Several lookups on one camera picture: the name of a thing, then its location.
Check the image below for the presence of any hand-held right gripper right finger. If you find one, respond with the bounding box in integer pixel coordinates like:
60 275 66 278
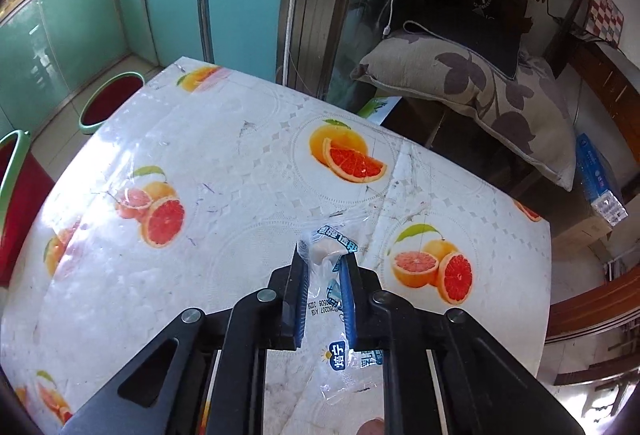
340 252 586 435

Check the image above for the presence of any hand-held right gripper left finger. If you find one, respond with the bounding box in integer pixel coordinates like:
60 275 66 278
60 250 309 435

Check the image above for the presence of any clear plastic wrapper blue print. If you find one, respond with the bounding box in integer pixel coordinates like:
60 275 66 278
297 212 387 409

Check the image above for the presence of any large red bucket green rim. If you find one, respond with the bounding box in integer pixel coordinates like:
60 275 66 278
0 130 57 289

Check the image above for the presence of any green white box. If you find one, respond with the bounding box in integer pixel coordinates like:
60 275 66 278
357 96 402 126

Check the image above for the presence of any floral beige pillow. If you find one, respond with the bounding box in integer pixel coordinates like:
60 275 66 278
350 32 577 192

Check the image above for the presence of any small red bucket green rim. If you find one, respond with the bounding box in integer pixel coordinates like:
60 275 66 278
79 72 146 136

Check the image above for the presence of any blue packet box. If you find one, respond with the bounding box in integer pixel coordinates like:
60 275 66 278
575 133 629 229

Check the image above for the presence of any black cloth bag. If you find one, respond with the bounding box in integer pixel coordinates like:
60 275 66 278
404 0 532 82

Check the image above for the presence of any red white checkered board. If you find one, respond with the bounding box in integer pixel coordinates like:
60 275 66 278
587 0 626 42

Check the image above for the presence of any wooden bench frame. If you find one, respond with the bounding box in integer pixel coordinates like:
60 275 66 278
480 0 640 387

